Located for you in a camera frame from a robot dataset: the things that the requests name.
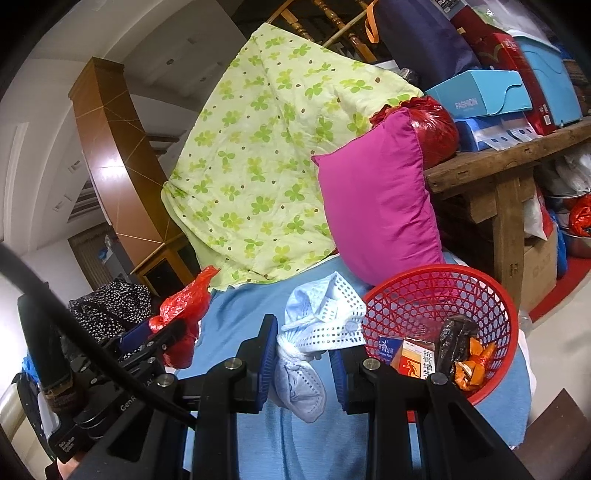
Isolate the light blue mesh cloth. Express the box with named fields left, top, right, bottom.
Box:
left=272, top=271, right=368, bottom=423

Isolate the green clover print quilt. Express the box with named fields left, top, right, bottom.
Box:
left=161, top=22, right=423, bottom=291

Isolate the wooden bench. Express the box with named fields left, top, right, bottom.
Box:
left=422, top=117, right=591, bottom=301

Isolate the dark brown board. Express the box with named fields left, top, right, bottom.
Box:
left=526, top=389, right=591, bottom=462

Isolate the ceiling air vent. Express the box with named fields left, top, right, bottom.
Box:
left=51, top=178, right=100, bottom=222

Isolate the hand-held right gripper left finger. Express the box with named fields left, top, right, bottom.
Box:
left=78, top=314, right=280, bottom=480

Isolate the blue fleece blanket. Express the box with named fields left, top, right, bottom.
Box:
left=182, top=256, right=532, bottom=480

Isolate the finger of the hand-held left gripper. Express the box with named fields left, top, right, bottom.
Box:
left=115, top=323, right=153, bottom=358
left=143, top=318, right=188, bottom=361

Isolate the wooden cabinet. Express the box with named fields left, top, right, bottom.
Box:
left=129, top=231, right=199, bottom=298

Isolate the red gift box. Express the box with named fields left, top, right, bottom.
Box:
left=450, top=7, right=559, bottom=137

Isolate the blue toothpaste box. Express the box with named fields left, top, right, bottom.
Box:
left=376, top=336, right=402, bottom=363

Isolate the magenta pillow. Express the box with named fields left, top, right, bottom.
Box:
left=311, top=107, right=446, bottom=284

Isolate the cardboard box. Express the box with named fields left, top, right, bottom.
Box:
left=522, top=226, right=559, bottom=319

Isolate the blue and white box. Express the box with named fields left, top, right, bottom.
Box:
left=455, top=113, right=539, bottom=153

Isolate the white plastic bag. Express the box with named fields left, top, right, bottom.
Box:
left=554, top=148, right=591, bottom=195

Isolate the blue plastic storage bin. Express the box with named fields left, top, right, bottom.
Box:
left=505, top=30, right=583, bottom=127

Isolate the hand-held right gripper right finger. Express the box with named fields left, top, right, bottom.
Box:
left=329, top=346, right=522, bottom=480

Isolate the black cable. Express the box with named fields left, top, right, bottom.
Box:
left=0, top=242, right=197, bottom=428

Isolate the red plastic mesh basket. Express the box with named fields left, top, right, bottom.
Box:
left=361, top=265, right=520, bottom=407

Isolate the wooden stair railing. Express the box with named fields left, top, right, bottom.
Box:
left=265, top=0, right=379, bottom=63

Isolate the black polka dot cloth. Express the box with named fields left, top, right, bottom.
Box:
left=68, top=279, right=153, bottom=344

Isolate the small red plastic bag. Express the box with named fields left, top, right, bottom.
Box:
left=148, top=265, right=220, bottom=370

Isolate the light blue shoebox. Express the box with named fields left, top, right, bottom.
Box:
left=424, top=69, right=536, bottom=121

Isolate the red and tan medicine box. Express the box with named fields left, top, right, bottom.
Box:
left=390, top=339, right=437, bottom=381

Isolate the dark wrapper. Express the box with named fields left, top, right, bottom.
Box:
left=434, top=316, right=478, bottom=374

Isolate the metal bowl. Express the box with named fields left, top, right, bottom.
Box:
left=561, top=226, right=591, bottom=259

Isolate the wooden column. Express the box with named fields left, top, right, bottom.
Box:
left=68, top=56, right=169, bottom=245

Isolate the navy fabric bag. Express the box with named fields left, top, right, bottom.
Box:
left=372, top=0, right=483, bottom=90

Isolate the orange plastic bag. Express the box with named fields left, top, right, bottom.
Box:
left=568, top=194, right=591, bottom=238

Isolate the orange wrapper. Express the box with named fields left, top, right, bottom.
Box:
left=455, top=342, right=497, bottom=393

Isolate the large red plastic bag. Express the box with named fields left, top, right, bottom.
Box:
left=369, top=95, right=460, bottom=171

